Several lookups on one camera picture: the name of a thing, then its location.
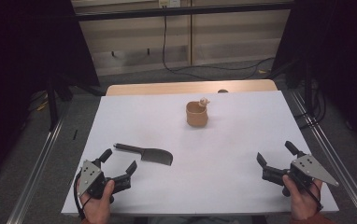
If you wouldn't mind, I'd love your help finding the black curtain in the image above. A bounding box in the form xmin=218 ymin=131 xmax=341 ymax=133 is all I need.
xmin=271 ymin=0 xmax=357 ymax=154
xmin=0 ymin=0 xmax=102 ymax=185

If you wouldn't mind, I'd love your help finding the person's right hand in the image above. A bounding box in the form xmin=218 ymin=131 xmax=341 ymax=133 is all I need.
xmin=281 ymin=174 xmax=323 ymax=222

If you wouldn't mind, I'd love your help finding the long black floor cable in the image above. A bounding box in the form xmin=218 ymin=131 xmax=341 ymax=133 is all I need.
xmin=162 ymin=14 xmax=276 ymax=81

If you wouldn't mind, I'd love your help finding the person's left hand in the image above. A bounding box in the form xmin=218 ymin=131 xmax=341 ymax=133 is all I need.
xmin=76 ymin=178 xmax=116 ymax=224

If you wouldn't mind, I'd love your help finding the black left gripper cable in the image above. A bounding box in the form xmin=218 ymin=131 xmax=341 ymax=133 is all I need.
xmin=73 ymin=170 xmax=88 ymax=220

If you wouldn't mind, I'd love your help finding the black horizontal bar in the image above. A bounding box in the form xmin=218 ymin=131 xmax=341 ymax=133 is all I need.
xmin=73 ymin=2 xmax=294 ymax=22

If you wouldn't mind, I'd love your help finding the light wooden table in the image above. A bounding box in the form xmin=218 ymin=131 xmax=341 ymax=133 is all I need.
xmin=105 ymin=78 xmax=279 ymax=97

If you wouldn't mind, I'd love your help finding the dark grey knife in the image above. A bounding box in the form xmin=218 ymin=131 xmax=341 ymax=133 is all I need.
xmin=113 ymin=142 xmax=174 ymax=167

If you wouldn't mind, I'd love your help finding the black metal stand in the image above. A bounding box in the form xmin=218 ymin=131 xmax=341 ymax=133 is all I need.
xmin=46 ymin=77 xmax=60 ymax=131
xmin=303 ymin=61 xmax=314 ymax=114

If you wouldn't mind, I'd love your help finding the brown cup with small figurine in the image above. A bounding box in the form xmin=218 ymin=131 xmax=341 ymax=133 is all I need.
xmin=185 ymin=96 xmax=211 ymax=128

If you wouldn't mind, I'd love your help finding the metal floor rail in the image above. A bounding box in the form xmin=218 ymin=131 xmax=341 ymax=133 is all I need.
xmin=290 ymin=91 xmax=357 ymax=224
xmin=6 ymin=114 xmax=66 ymax=224

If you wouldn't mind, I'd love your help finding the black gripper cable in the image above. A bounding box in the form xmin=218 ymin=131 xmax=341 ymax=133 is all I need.
xmin=73 ymin=170 xmax=88 ymax=220
xmin=293 ymin=174 xmax=324 ymax=213

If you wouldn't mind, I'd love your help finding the bundle of black floor cables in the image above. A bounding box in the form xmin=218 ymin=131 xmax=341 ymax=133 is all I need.
xmin=293 ymin=79 xmax=328 ymax=131

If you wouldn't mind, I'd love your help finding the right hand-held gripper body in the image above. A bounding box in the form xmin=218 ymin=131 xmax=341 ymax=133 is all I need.
xmin=280 ymin=151 xmax=340 ymax=198

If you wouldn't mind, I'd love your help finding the yellow and black tool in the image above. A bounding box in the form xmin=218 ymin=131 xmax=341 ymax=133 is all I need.
xmin=36 ymin=99 xmax=50 ymax=112

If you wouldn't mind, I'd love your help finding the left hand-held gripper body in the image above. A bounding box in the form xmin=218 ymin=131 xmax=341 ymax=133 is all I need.
xmin=77 ymin=159 xmax=117 ymax=204

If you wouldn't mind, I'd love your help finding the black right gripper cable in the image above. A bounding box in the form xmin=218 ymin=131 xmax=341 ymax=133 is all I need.
xmin=293 ymin=174 xmax=324 ymax=213

